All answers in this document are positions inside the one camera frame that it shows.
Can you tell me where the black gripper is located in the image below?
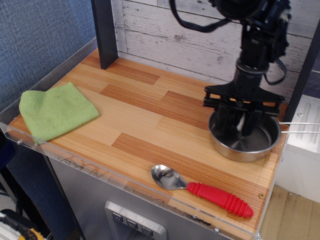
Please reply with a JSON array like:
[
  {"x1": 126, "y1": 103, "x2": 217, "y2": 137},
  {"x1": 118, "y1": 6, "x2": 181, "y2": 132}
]
[{"x1": 203, "y1": 63, "x2": 284, "y2": 137}]

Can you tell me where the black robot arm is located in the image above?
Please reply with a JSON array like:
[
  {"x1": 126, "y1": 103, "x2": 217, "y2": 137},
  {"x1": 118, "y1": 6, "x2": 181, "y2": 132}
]
[{"x1": 203, "y1": 0, "x2": 291, "y2": 136}]

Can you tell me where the green microfiber cloth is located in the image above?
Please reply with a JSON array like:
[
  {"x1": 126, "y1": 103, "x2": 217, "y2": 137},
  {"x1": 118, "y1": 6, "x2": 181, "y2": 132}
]
[{"x1": 19, "y1": 82, "x2": 99, "y2": 142}]

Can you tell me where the stainless steel pan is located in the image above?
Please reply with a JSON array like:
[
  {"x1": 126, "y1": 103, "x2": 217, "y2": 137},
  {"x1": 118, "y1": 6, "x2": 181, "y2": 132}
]
[{"x1": 208, "y1": 112, "x2": 320, "y2": 163}]

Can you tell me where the white cabinet on right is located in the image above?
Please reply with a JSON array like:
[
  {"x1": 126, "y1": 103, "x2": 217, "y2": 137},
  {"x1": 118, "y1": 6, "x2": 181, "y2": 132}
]
[{"x1": 275, "y1": 95, "x2": 320, "y2": 203}]

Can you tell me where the silver control panel with buttons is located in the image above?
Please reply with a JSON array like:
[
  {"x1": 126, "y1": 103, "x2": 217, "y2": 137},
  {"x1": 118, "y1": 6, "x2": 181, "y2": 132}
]
[{"x1": 104, "y1": 200, "x2": 167, "y2": 240}]

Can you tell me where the clear acrylic front guard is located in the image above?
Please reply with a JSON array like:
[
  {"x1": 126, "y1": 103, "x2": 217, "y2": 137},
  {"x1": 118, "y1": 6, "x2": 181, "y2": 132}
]
[{"x1": 0, "y1": 112, "x2": 260, "y2": 240}]

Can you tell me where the yellow object bottom left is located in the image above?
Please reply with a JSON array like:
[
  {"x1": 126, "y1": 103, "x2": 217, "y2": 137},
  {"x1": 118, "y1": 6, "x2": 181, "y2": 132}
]
[{"x1": 0, "y1": 212, "x2": 45, "y2": 240}]

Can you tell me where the dark right vertical post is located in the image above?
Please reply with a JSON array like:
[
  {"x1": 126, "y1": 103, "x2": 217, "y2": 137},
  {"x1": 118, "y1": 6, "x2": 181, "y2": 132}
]
[{"x1": 283, "y1": 22, "x2": 320, "y2": 122}]

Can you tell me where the dark vertical post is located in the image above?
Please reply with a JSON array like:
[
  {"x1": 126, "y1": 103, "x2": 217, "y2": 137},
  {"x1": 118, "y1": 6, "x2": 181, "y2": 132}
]
[
  {"x1": 283, "y1": 22, "x2": 320, "y2": 122},
  {"x1": 91, "y1": 0, "x2": 118, "y2": 70}
]

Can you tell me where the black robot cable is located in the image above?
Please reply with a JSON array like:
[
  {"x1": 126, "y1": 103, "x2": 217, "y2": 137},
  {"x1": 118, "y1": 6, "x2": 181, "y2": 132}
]
[{"x1": 169, "y1": 0, "x2": 232, "y2": 33}]

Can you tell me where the spoon with red handle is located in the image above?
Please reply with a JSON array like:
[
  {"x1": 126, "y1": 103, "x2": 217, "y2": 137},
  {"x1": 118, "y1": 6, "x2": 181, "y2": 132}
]
[{"x1": 151, "y1": 164, "x2": 254, "y2": 218}]

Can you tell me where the dark left vertical post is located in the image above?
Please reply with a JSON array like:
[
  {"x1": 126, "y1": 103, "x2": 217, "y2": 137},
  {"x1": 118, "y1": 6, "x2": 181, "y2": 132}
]
[{"x1": 91, "y1": 0, "x2": 118, "y2": 70}]

